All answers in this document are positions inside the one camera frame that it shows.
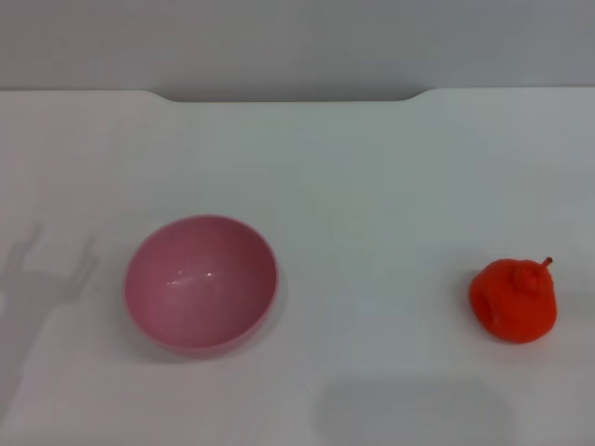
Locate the orange toy fruit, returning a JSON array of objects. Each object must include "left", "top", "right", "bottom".
[{"left": 468, "top": 256, "right": 558, "bottom": 346}]

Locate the pink plastic bowl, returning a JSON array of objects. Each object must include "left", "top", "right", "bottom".
[{"left": 122, "top": 214, "right": 280, "bottom": 360}]

